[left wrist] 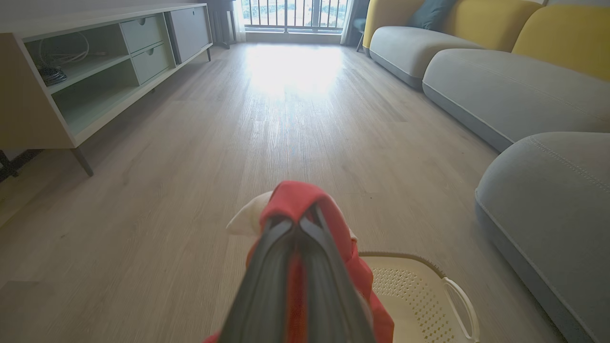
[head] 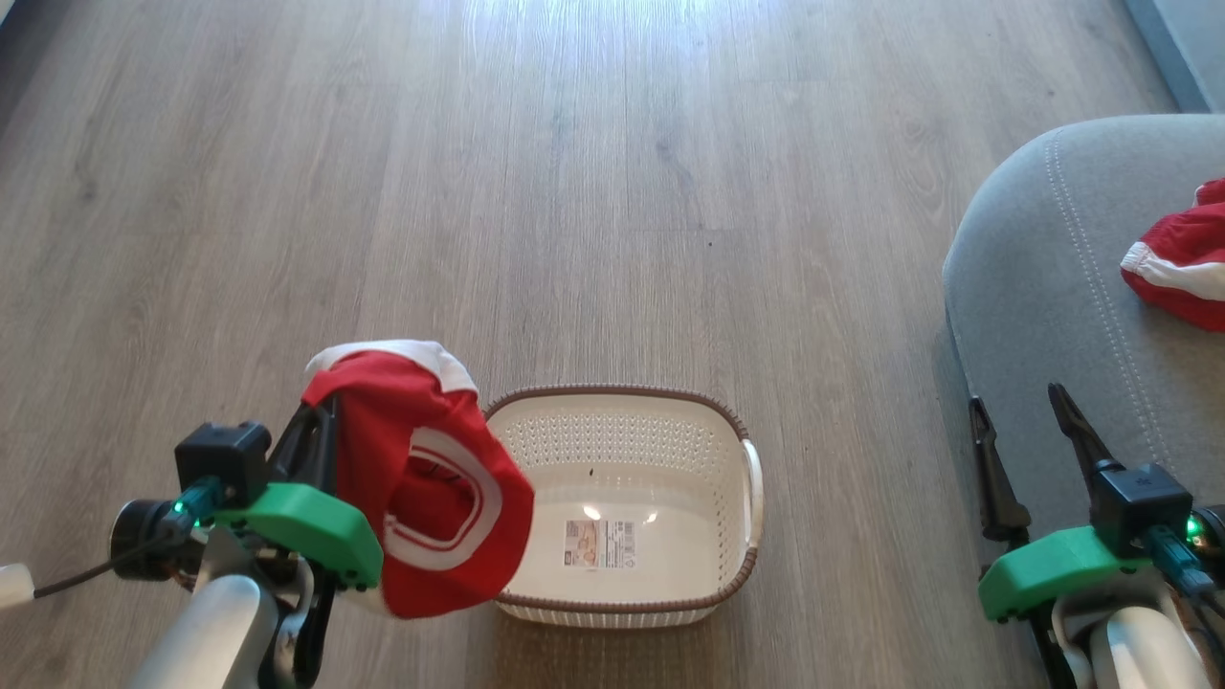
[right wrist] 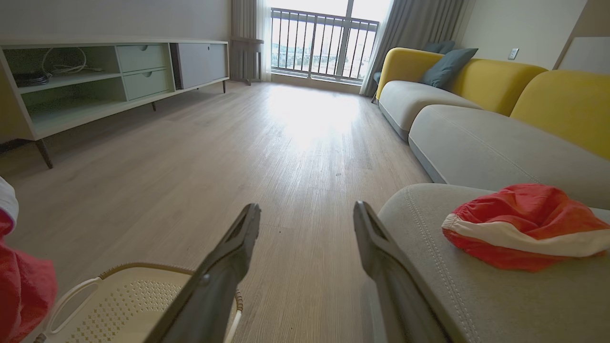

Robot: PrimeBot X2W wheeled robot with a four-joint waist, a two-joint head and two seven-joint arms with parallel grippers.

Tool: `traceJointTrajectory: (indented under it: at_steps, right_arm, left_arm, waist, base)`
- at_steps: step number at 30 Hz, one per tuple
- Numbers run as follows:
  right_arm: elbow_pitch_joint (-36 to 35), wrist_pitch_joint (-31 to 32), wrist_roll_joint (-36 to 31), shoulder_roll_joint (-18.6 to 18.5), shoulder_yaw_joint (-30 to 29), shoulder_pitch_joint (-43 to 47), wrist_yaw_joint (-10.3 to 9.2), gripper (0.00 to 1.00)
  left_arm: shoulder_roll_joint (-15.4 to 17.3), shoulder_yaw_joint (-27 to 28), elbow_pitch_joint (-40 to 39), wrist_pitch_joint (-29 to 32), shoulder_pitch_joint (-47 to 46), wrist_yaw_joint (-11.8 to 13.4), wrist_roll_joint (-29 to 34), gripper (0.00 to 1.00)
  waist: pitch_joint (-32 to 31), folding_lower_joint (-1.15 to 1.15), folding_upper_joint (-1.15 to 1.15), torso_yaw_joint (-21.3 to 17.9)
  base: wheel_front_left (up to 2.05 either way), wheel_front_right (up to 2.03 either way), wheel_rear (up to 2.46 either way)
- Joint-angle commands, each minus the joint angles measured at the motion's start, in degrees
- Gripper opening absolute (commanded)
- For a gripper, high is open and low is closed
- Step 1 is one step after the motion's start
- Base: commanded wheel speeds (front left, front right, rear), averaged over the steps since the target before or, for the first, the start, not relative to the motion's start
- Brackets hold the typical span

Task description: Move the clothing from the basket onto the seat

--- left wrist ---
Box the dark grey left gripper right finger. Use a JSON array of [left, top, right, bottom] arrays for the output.
[[299, 204, 378, 343]]

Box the dark chair with metal legs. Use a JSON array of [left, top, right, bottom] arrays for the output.
[[351, 18, 368, 52]]

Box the balcony window railing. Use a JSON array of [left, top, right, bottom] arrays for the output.
[[241, 0, 349, 33]]

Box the black stand base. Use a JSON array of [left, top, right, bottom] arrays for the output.
[[0, 149, 44, 183]]

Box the white coiled cable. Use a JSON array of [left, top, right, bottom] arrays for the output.
[[38, 32, 91, 68]]

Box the red and white garment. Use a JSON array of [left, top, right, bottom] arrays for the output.
[[202, 181, 396, 343]]

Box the dark side table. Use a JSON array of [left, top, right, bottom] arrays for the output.
[[206, 0, 238, 50]]

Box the teal cushion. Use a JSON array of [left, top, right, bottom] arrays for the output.
[[406, 0, 458, 32]]

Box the grey sofa seat module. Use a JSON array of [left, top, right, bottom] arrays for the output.
[[422, 49, 610, 153], [369, 26, 485, 91], [475, 132, 610, 343]]

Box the yellow sofa backrest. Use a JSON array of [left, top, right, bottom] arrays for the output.
[[512, 4, 610, 82], [362, 0, 544, 52]]

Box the white perforated laundry basket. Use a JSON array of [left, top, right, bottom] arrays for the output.
[[358, 251, 481, 343]]

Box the black coiled cable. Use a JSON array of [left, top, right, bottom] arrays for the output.
[[37, 65, 68, 87]]

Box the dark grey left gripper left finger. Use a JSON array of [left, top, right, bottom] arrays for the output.
[[217, 219, 299, 343]]

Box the pale green TV cabinet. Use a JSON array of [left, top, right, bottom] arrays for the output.
[[0, 2, 214, 177]]

